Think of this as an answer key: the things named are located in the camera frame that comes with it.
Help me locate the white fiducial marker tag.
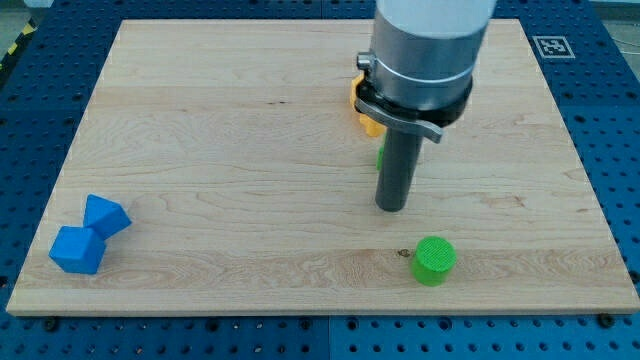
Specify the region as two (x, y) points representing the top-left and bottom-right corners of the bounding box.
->
(532, 35), (575, 59)

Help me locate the blue cube block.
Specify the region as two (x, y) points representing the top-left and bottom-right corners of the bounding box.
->
(83, 194), (132, 240)
(49, 226), (106, 275)

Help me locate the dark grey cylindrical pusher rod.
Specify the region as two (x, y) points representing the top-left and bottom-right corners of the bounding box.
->
(375, 129), (423, 212)

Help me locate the wooden board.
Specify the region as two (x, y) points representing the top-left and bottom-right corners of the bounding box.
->
(7, 20), (639, 317)

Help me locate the yellow block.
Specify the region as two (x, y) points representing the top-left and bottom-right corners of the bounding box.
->
(349, 73), (387, 138)

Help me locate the blue cube block upper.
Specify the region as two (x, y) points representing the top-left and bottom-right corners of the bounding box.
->
(83, 194), (132, 240)

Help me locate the green cylinder block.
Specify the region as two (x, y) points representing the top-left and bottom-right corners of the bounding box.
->
(410, 236), (457, 286)

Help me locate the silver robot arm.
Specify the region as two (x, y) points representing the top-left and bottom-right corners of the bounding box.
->
(351, 0), (496, 143)

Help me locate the blue cube block lower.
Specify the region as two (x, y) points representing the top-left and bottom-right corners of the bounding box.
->
(49, 226), (106, 275)

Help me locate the green star block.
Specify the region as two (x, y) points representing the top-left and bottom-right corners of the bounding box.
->
(376, 146), (385, 171)

